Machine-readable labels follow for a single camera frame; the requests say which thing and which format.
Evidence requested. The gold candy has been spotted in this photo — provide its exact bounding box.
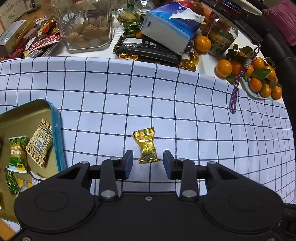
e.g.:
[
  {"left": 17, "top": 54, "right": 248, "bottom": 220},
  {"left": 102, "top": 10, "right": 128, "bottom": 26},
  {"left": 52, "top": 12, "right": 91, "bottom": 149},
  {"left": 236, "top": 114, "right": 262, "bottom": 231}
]
[{"left": 132, "top": 127, "right": 159, "bottom": 165}]

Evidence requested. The brown patterned snack packet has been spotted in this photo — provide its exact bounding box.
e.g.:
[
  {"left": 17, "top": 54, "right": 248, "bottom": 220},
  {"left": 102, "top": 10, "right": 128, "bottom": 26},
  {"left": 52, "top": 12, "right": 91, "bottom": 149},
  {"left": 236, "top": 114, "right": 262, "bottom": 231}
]
[{"left": 26, "top": 118, "right": 53, "bottom": 168}]

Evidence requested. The silver yellow snack packet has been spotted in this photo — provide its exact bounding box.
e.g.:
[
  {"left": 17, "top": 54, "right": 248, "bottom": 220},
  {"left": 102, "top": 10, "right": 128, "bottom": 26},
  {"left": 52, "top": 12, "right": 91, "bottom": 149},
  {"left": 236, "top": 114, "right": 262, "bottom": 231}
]
[{"left": 16, "top": 171, "right": 46, "bottom": 191}]

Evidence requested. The green yellow snack packet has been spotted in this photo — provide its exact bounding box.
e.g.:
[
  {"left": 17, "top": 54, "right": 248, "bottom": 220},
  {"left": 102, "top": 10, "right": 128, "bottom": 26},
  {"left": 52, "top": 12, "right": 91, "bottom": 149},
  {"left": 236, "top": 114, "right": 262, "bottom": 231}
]
[{"left": 7, "top": 136, "right": 28, "bottom": 173}]

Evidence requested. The pile of red snacks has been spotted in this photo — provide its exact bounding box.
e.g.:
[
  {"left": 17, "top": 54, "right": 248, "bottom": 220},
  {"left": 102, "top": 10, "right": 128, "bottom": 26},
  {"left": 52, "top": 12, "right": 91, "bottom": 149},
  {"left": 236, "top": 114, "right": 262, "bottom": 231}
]
[{"left": 9, "top": 17, "right": 61, "bottom": 59}]

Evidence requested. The checkered white tablecloth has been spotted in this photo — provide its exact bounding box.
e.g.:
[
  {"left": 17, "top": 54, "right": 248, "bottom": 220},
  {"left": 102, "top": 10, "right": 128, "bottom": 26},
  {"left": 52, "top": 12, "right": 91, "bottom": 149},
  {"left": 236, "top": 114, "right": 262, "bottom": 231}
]
[{"left": 1, "top": 57, "right": 295, "bottom": 203}]

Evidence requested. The shiny green candy wrapper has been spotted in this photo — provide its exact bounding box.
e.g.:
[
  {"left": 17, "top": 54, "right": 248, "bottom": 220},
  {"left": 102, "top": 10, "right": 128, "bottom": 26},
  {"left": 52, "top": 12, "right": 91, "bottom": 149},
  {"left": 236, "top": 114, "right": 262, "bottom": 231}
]
[{"left": 4, "top": 168, "right": 20, "bottom": 195}]

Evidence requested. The teal gold tin box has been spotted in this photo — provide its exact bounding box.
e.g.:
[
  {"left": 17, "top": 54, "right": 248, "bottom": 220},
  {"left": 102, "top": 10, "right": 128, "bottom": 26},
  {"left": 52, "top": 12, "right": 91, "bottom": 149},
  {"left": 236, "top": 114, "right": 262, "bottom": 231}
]
[{"left": 1, "top": 99, "right": 67, "bottom": 222}]

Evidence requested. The light green fruit tray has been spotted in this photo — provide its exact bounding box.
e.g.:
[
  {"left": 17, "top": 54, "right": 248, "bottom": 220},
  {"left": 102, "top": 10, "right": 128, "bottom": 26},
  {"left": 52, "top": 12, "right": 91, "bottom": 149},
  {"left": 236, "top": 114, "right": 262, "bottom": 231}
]
[{"left": 241, "top": 77, "right": 282, "bottom": 101}]

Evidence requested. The loose mandarin orange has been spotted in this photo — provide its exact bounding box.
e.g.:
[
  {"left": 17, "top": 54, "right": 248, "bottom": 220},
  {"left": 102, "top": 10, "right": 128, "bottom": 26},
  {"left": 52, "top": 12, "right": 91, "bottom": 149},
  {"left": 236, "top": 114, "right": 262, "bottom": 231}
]
[
  {"left": 194, "top": 35, "right": 212, "bottom": 52},
  {"left": 215, "top": 59, "right": 233, "bottom": 77}
]

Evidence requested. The black snack package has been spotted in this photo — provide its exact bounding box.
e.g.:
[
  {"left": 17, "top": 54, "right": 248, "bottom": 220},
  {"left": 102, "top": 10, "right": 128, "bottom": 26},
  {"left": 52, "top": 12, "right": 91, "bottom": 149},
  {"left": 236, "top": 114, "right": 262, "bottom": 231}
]
[{"left": 112, "top": 36, "right": 180, "bottom": 67}]

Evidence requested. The green label glass jar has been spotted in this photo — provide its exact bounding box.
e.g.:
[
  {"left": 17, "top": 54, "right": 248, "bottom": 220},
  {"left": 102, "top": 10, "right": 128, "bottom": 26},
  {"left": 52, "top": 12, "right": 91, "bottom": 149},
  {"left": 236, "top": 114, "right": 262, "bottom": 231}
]
[{"left": 207, "top": 18, "right": 239, "bottom": 55}]

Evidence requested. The blue tissue box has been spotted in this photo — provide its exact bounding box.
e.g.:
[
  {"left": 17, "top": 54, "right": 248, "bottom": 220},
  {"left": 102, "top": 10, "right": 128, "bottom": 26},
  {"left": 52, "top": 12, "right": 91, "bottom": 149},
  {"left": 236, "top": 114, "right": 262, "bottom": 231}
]
[{"left": 140, "top": 1, "right": 205, "bottom": 55}]

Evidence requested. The clear walnut jar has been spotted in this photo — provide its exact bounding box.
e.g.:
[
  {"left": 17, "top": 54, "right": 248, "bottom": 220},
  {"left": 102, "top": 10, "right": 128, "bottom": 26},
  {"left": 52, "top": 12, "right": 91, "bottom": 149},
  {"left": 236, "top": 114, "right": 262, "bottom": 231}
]
[{"left": 51, "top": 0, "right": 114, "bottom": 52}]

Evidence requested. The grey cardboard box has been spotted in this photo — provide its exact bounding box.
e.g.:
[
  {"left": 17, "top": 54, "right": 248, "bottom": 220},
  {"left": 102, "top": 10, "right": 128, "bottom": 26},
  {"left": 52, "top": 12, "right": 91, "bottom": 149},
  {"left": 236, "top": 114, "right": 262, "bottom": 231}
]
[{"left": 0, "top": 20, "right": 26, "bottom": 57}]

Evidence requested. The purple lanyard cord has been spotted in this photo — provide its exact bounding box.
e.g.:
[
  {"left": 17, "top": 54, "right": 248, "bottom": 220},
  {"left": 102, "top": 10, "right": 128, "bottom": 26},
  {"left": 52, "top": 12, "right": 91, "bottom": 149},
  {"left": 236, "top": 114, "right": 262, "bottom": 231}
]
[{"left": 229, "top": 46, "right": 258, "bottom": 114}]

